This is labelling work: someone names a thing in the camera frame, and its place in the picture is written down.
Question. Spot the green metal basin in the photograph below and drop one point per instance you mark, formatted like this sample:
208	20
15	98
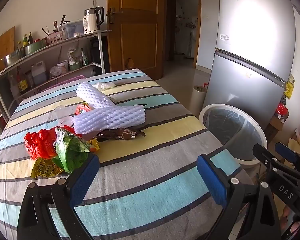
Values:
35	47

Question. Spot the white electric kettle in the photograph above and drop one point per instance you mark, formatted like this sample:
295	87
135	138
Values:
91	22

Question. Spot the white round trash bin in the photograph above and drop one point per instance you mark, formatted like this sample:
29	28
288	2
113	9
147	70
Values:
230	127

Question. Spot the steel basin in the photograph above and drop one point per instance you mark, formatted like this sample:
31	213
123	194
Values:
12	58

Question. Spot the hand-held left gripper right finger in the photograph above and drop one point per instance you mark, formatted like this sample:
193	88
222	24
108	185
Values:
212	180

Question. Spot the clear plastic cup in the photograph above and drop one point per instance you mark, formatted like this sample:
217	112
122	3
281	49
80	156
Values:
62	113

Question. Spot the kitchen knife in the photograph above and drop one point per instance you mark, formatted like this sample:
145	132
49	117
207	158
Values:
62	22

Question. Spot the black appliance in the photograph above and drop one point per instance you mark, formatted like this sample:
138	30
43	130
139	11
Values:
96	51

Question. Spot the wooden door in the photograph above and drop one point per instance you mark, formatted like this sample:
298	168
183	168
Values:
140	42

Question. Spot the green packet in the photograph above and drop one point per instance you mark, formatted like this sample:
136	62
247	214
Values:
85	58

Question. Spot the pink plastic tub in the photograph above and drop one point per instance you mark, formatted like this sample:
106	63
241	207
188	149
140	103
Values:
72	78

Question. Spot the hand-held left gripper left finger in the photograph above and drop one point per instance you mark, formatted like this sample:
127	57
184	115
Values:
86	177

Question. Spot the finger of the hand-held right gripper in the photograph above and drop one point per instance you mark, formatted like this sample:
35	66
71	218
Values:
263	155
286	152

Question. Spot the small white bucket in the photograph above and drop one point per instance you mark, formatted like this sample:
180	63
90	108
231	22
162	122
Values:
62	68

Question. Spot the green snack wrapper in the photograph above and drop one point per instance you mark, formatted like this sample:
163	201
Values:
70	152

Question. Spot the striped tablecloth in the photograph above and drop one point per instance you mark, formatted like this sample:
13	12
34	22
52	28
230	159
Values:
140	180

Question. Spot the white plastic jug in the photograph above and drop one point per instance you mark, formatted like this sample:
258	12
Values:
38	73

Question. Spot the red plastic bag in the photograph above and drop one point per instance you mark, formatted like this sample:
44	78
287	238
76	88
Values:
40	142

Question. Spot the sauce bottle with yellow label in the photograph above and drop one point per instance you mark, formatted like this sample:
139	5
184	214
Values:
22	83

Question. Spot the red container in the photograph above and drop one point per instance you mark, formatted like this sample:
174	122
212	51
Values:
205	85

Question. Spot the pink utensil basket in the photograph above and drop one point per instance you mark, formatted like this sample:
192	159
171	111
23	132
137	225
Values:
56	37

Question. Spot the green bowl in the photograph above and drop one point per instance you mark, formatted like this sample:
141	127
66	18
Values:
75	66

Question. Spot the wooden cutting board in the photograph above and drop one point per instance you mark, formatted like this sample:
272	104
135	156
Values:
5	45

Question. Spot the green glass bottle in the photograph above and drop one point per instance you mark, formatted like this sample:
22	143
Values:
25	41

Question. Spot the red-lidded jelly cup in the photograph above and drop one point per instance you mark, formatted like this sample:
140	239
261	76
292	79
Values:
83	108

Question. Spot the crumpled clear plastic bag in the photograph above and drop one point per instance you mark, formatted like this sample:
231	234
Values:
105	85

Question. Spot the white foam fruit net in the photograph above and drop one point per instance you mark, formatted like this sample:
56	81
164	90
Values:
110	118
95	95

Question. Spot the clear storage box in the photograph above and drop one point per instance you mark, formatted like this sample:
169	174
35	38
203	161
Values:
73	28

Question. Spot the bunched plastic bags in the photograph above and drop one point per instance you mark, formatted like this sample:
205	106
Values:
73	56

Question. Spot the metal shelf rack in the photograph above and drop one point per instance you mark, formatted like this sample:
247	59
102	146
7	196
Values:
100	52

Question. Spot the brown coffee packet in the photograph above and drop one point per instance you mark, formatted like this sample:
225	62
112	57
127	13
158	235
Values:
122	133

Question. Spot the clear bag of food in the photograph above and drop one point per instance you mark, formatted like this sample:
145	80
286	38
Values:
55	73

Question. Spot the gold foil wrapper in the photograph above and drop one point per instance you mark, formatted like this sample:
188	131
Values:
45	167

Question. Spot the red bag in box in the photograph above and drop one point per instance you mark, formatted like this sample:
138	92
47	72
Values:
282	110

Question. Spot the person's right hand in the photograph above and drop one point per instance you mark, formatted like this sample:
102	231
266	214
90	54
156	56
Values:
293	226

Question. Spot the silver refrigerator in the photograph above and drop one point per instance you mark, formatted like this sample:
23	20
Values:
252	55

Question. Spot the dark glass bottle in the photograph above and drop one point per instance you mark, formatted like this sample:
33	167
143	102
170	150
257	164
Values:
30	38

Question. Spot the cardboard box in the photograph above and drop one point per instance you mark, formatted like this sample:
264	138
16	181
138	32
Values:
275	125

